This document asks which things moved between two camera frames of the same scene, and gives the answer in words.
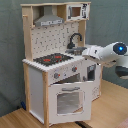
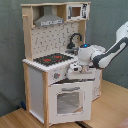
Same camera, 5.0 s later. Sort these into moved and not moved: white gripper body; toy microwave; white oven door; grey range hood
Moved: white gripper body
Not moved: white oven door; toy microwave; grey range hood
